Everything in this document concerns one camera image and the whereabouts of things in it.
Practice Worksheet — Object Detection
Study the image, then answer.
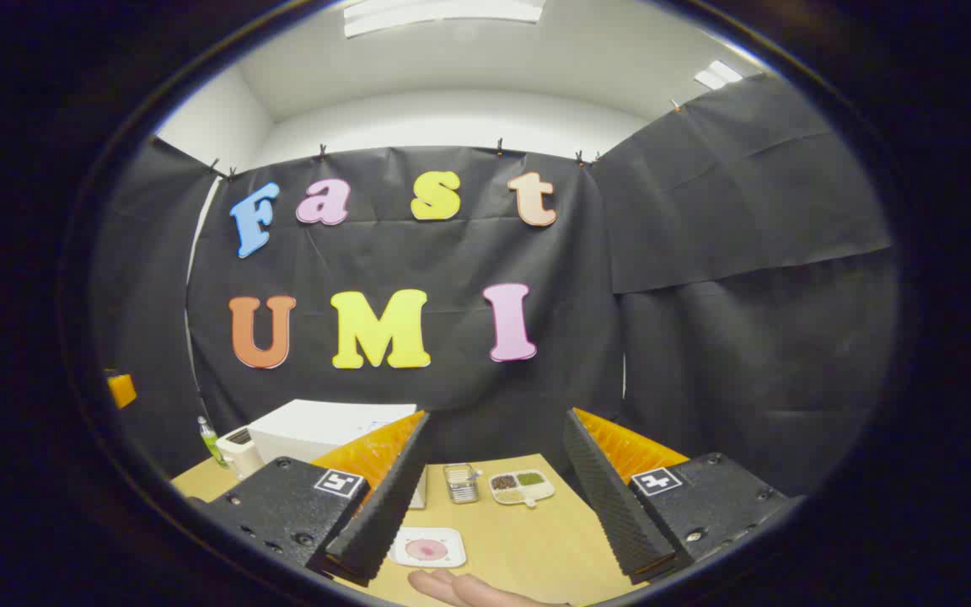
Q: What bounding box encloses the large ceiling light panel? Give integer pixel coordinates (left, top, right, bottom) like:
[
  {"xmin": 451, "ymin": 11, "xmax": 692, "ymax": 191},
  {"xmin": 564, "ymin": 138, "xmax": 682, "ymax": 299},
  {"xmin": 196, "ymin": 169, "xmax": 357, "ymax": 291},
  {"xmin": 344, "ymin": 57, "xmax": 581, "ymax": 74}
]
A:
[{"xmin": 342, "ymin": 0, "xmax": 545, "ymax": 39}]

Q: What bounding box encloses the white divided grain dish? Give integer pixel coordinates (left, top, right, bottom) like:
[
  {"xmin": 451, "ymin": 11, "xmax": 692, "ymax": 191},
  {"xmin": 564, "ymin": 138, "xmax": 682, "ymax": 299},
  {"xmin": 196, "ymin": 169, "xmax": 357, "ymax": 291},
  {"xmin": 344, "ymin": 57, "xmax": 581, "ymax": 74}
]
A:
[{"xmin": 489, "ymin": 470, "xmax": 555, "ymax": 509}]

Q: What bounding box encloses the small ceiling light panel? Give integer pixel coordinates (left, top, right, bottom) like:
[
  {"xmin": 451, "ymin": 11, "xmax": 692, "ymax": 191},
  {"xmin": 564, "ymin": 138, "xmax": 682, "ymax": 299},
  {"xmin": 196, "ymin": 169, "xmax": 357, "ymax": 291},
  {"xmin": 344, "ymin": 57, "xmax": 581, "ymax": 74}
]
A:
[{"xmin": 695, "ymin": 61, "xmax": 743, "ymax": 89}]

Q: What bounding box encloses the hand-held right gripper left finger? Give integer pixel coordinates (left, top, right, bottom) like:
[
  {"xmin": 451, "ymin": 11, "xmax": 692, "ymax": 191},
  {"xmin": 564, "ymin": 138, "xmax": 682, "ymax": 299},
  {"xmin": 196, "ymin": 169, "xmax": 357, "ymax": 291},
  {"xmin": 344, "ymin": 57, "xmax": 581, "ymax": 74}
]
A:
[{"xmin": 190, "ymin": 411, "xmax": 432, "ymax": 588}]

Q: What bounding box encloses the white plate with pink food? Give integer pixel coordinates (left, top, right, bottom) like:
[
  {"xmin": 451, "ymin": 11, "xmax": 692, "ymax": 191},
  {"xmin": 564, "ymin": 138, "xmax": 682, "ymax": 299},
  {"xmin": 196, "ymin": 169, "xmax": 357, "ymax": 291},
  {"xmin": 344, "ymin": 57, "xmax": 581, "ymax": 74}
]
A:
[{"xmin": 389, "ymin": 527, "xmax": 467, "ymax": 569}]

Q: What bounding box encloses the metal wire utensil basket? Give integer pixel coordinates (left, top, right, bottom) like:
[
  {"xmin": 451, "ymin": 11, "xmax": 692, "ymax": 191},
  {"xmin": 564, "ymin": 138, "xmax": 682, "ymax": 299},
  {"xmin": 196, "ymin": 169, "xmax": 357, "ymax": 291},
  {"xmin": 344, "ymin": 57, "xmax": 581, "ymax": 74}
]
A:
[{"xmin": 443, "ymin": 463, "xmax": 481, "ymax": 505}]

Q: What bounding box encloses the green drink bottle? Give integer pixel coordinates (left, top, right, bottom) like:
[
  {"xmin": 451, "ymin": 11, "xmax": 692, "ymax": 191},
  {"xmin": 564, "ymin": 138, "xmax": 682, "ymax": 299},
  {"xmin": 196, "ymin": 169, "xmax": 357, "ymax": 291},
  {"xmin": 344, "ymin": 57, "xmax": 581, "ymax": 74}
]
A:
[{"xmin": 197, "ymin": 416, "xmax": 229, "ymax": 469}]

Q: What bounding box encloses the white microwave oven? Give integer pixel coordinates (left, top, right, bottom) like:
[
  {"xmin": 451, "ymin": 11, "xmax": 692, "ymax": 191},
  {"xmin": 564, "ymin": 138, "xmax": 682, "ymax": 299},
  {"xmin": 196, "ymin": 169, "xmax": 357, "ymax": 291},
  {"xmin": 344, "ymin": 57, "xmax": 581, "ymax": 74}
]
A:
[{"xmin": 248, "ymin": 400, "xmax": 427, "ymax": 509}]

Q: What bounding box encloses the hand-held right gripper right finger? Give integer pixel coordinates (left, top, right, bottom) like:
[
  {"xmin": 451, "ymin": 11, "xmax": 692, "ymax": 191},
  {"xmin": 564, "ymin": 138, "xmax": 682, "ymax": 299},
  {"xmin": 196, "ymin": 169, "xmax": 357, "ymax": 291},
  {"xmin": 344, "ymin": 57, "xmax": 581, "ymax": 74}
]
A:
[{"xmin": 563, "ymin": 408, "xmax": 798, "ymax": 585}]

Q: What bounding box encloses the white toaster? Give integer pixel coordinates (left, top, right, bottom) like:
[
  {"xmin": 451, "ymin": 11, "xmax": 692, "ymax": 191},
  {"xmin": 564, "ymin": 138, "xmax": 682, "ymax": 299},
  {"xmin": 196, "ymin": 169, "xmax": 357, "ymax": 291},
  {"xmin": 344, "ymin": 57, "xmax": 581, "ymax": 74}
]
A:
[{"xmin": 216, "ymin": 426, "xmax": 266, "ymax": 480}]

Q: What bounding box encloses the black backdrop cloth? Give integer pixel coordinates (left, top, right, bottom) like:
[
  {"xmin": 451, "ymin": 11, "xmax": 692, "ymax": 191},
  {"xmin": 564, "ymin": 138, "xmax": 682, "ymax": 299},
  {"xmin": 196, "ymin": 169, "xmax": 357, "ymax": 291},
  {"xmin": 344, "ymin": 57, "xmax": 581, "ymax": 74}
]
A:
[{"xmin": 89, "ymin": 74, "xmax": 899, "ymax": 498}]

